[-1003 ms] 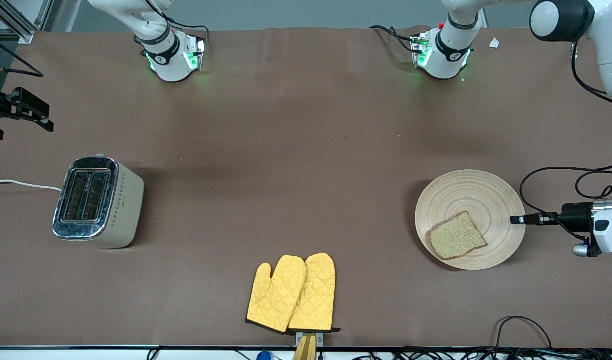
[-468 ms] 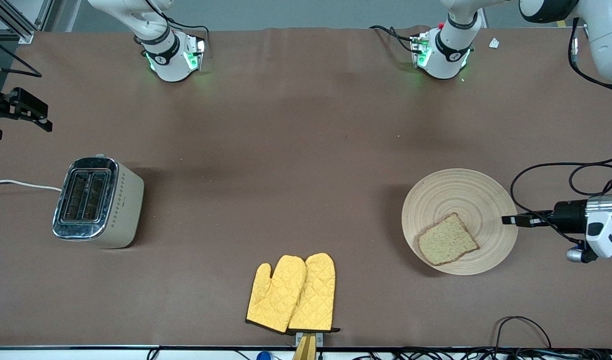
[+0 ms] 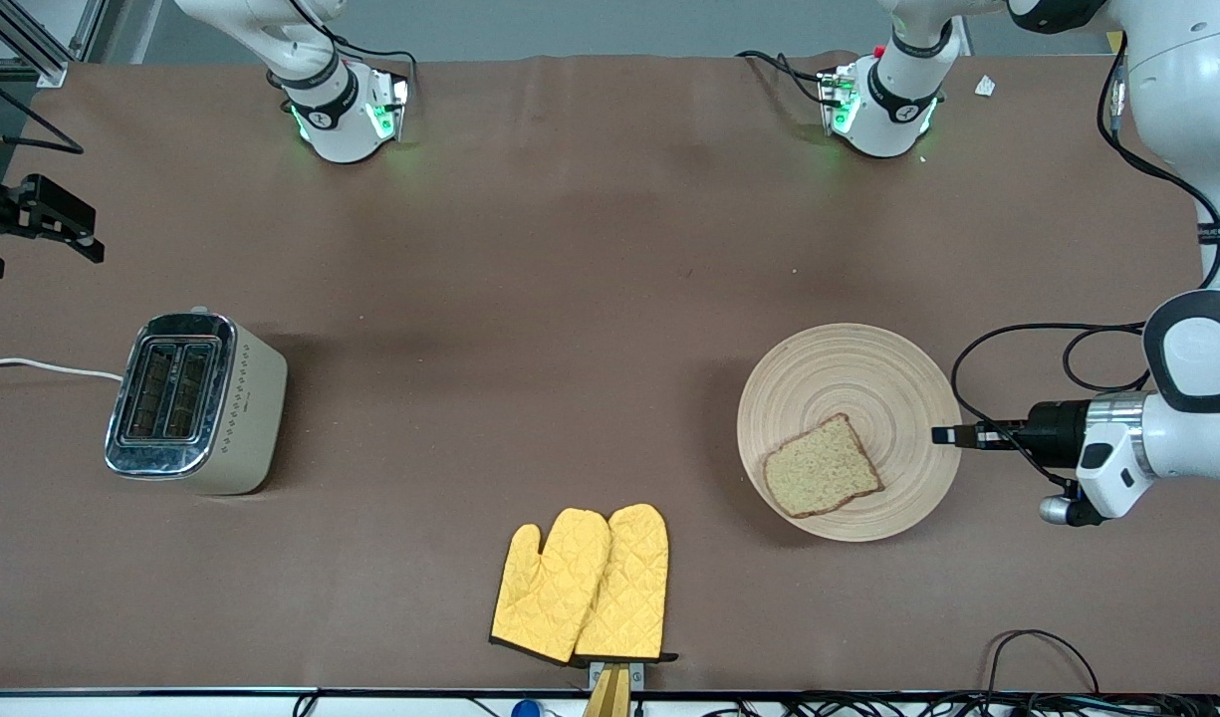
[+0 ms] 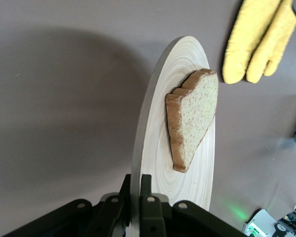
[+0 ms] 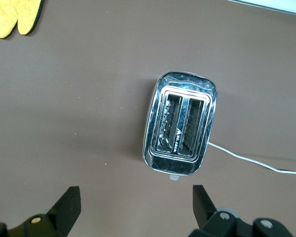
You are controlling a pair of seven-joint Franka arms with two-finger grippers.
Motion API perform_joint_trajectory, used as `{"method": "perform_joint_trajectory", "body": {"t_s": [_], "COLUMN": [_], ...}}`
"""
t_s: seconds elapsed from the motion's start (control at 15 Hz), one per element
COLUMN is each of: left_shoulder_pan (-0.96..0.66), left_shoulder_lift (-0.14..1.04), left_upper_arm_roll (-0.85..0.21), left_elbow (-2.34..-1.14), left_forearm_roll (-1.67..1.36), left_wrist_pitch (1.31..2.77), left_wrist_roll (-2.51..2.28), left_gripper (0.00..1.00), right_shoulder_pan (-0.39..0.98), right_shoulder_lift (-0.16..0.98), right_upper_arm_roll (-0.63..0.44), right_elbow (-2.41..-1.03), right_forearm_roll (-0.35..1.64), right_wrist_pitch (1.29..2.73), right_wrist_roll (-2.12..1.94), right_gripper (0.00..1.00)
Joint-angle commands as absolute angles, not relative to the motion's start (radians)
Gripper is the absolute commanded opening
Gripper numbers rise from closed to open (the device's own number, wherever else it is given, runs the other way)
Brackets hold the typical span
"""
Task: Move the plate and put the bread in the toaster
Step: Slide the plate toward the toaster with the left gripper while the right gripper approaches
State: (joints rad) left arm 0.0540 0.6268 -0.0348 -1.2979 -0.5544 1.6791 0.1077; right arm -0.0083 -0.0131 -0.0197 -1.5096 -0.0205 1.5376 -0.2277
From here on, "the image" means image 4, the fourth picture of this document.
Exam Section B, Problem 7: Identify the brown table cover sheet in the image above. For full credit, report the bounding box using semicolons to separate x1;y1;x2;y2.
0;0;296;237

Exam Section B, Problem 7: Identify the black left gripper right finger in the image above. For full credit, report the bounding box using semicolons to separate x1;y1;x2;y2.
138;174;173;237

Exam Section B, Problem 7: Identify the round wooden plate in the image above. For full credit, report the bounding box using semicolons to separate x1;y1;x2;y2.
125;36;218;237

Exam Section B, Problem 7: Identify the yellow quilted oven mitt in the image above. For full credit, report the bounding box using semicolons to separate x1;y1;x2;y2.
246;0;296;84
221;0;284;84

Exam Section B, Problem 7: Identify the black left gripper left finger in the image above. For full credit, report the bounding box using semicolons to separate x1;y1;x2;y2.
88;174;133;237

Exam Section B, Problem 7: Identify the brown bread slice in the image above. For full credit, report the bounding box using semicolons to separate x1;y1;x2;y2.
165;68;220;173

